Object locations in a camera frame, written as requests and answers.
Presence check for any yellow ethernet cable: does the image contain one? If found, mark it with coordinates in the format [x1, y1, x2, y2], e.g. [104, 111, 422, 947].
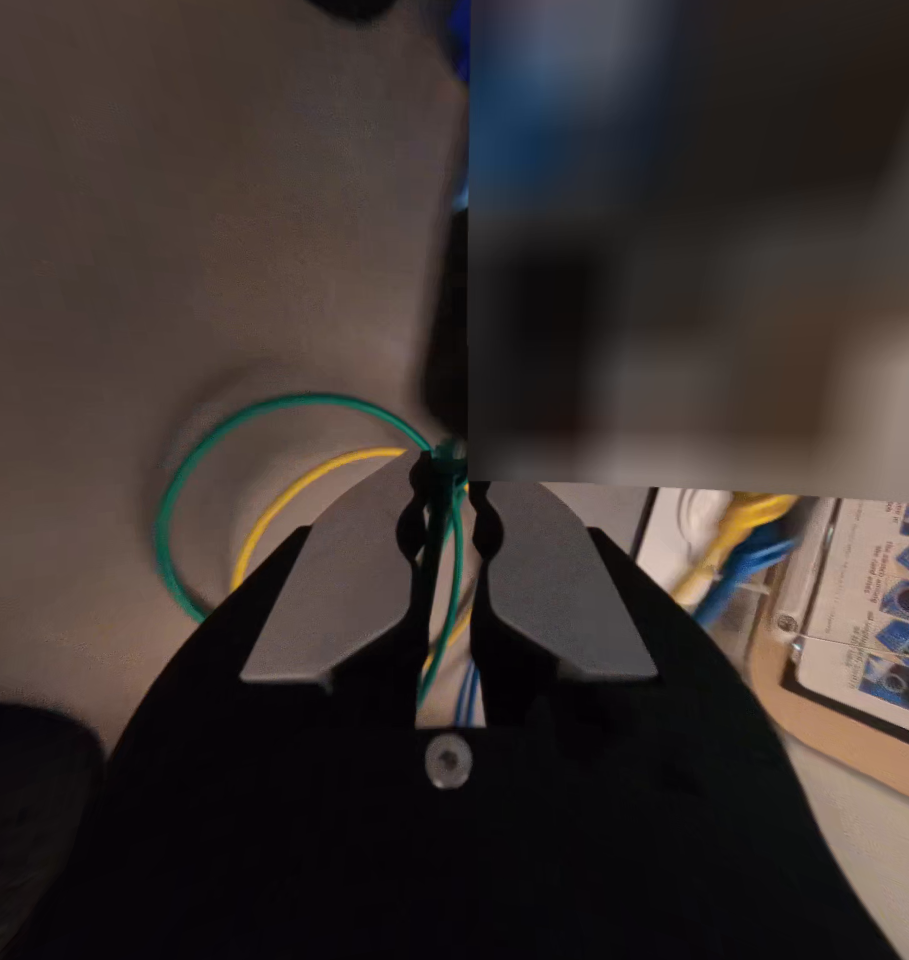
[229, 447, 801, 661]

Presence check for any green ethernet cable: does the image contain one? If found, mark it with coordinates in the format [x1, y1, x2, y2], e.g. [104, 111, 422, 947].
[154, 392, 469, 710]

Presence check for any white board stand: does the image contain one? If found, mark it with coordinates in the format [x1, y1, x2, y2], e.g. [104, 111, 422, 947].
[634, 487, 838, 646]

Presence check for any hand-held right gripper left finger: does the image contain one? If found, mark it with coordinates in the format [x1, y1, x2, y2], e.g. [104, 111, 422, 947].
[239, 450, 432, 725]

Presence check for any blue ethernet cable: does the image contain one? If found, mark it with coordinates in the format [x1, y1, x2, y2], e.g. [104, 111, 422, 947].
[453, 517, 801, 727]

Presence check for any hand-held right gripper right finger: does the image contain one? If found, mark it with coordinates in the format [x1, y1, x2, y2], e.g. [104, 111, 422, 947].
[469, 483, 660, 725]

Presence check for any instruction poster board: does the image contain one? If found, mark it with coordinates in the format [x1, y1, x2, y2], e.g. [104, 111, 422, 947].
[747, 495, 909, 811]

